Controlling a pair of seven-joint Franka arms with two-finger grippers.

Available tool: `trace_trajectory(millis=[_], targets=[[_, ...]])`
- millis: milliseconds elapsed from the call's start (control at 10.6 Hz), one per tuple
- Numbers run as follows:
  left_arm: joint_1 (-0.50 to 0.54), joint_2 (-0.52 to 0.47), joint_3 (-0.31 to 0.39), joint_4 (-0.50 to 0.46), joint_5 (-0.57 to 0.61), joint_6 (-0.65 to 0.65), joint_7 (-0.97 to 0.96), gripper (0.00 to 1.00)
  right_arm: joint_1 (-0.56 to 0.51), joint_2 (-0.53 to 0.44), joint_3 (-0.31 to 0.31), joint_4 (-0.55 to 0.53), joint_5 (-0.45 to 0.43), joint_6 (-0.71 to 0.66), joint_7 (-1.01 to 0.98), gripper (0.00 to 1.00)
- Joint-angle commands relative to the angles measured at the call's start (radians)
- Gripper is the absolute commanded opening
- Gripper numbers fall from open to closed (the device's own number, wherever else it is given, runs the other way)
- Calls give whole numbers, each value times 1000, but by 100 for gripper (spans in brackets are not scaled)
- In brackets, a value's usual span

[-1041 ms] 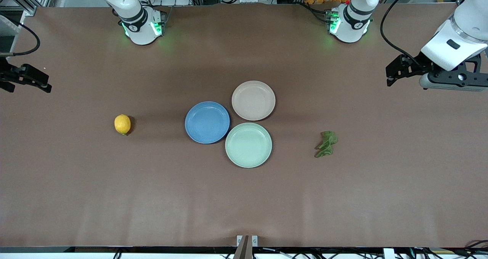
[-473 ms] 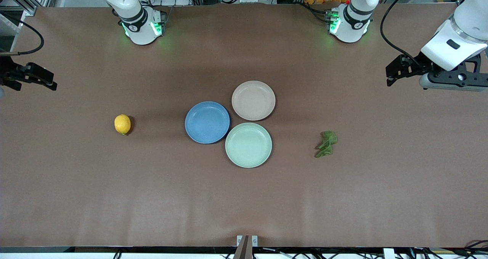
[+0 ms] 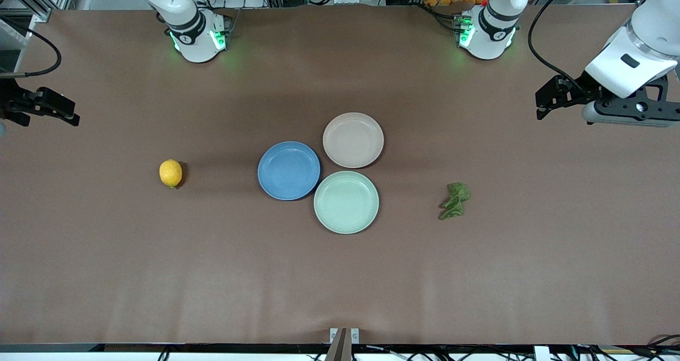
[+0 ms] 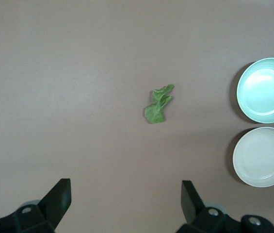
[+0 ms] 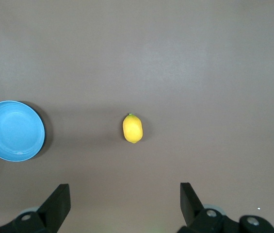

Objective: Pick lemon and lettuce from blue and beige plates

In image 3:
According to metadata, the blue plate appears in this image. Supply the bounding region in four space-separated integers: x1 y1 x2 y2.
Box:
257 141 321 201

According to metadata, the aluminium frame profile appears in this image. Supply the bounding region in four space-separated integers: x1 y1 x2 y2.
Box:
10 0 54 23

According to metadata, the beige plate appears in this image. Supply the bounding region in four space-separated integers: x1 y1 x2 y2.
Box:
322 111 385 169

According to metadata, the metal bracket with brown strip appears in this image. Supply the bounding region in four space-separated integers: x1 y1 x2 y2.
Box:
325 327 361 361

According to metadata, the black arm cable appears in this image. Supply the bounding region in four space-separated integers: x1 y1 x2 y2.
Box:
0 18 62 80
527 0 586 84

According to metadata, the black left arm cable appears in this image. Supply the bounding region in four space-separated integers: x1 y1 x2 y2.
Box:
527 0 586 84

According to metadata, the light green plate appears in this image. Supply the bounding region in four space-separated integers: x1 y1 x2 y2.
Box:
313 170 380 235

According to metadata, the yellow lemon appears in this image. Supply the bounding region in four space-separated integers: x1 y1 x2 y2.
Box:
159 159 183 189

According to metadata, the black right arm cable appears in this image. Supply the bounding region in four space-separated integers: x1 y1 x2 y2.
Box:
0 18 62 80

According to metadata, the green lettuce leaf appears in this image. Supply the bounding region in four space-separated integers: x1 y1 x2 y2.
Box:
438 182 472 221

